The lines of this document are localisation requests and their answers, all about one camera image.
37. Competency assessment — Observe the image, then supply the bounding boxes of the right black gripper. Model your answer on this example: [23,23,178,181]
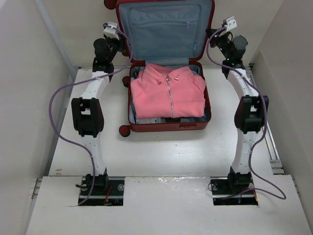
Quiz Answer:
[205,27,231,60]

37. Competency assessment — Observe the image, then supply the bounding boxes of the red suitcase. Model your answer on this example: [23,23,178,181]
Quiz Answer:
[104,0,216,137]

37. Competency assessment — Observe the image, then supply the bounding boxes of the pink zip hoodie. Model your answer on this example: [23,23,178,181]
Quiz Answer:
[130,64,206,119]

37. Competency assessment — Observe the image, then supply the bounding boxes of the white wet wipes packet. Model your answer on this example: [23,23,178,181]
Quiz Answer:
[135,118,165,124]

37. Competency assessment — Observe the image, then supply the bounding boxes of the black leather pouch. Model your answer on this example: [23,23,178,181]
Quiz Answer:
[165,117,180,123]

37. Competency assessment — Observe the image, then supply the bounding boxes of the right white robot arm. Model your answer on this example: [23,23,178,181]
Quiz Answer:
[206,27,269,194]

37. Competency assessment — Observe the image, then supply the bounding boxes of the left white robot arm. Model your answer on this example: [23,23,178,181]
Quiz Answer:
[71,36,120,194]

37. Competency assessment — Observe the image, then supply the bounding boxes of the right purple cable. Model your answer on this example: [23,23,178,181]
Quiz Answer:
[206,25,287,200]

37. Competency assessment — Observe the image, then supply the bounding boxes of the purple cable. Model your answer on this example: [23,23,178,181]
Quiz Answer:
[206,25,287,200]
[49,23,133,206]

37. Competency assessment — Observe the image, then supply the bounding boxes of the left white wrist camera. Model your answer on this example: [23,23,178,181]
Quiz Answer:
[103,22,120,40]

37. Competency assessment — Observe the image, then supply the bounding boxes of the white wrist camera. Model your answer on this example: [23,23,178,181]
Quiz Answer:
[222,16,237,32]
[103,22,120,40]

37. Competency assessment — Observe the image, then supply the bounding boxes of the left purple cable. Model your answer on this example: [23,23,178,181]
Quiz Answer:
[49,23,133,206]

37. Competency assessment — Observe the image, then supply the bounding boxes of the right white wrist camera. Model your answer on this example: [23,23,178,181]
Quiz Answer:
[222,16,237,32]

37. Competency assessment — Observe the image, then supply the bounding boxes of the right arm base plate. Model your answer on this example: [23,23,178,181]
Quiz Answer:
[208,177,258,206]

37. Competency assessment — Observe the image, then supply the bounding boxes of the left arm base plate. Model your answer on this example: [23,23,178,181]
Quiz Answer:
[80,178,125,207]

